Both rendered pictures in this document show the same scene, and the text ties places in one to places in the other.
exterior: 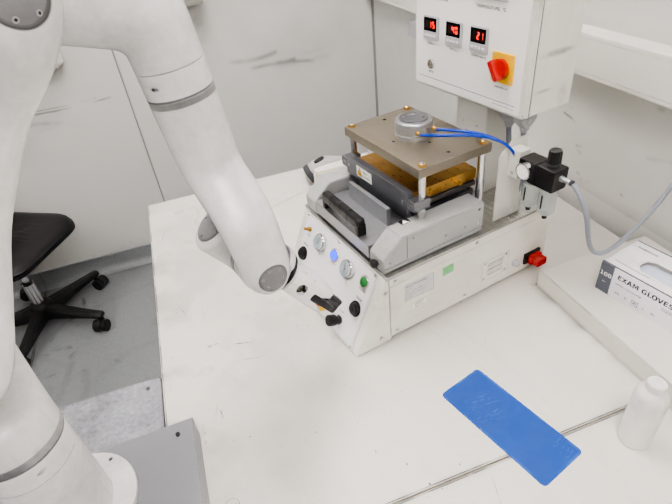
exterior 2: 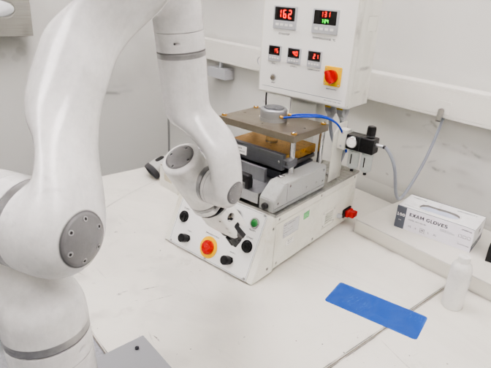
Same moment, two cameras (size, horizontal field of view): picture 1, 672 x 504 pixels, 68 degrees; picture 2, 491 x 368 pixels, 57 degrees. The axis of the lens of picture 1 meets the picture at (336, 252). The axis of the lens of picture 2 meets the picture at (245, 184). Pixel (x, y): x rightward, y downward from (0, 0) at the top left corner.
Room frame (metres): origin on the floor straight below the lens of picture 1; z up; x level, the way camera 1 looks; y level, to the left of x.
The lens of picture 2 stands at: (-0.17, 0.43, 1.46)
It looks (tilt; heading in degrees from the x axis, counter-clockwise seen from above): 23 degrees down; 335
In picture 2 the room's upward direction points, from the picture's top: 3 degrees clockwise
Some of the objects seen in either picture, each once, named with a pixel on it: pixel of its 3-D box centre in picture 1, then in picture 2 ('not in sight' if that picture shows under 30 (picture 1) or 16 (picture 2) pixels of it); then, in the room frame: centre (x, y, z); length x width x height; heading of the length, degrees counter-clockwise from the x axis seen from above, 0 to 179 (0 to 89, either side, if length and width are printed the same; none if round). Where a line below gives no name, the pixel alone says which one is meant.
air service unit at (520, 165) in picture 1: (537, 181); (359, 149); (0.83, -0.40, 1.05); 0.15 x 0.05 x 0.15; 26
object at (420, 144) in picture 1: (431, 144); (284, 128); (0.97, -0.23, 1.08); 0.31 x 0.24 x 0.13; 26
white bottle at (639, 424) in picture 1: (644, 411); (457, 281); (0.46, -0.46, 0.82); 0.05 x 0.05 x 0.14
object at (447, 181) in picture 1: (415, 161); (273, 139); (0.97, -0.19, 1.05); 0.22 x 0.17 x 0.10; 26
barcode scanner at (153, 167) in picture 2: (333, 165); (169, 163); (1.51, -0.02, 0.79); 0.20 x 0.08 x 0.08; 105
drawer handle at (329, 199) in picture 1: (342, 212); (229, 174); (0.89, -0.02, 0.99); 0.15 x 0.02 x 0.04; 26
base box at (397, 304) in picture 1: (415, 244); (269, 206); (0.96, -0.19, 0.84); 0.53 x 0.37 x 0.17; 116
